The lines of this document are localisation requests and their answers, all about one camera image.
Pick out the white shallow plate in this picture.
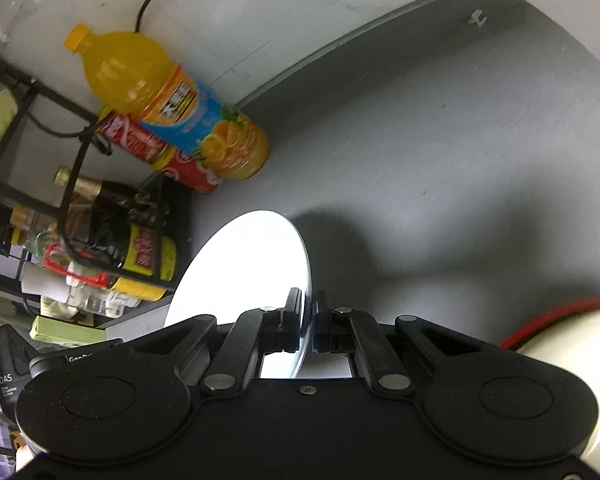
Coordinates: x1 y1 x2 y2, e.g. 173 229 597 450
164 210 312 379

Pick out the green carton box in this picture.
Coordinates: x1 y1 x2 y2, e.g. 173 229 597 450
29 316 106 348

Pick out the yellow label soy sauce bottle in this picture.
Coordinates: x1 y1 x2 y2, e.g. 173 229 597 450
60 174 176 282

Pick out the red cola bottle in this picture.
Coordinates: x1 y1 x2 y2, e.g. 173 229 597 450
98 107 222 194

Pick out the orange juice bottle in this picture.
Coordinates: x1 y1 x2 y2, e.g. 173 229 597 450
65 24 270 180

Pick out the black metal shelf rack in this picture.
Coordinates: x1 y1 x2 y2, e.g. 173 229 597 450
0 58 193 292

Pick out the grey wall hook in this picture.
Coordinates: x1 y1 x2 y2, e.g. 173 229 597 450
468 9 488 27

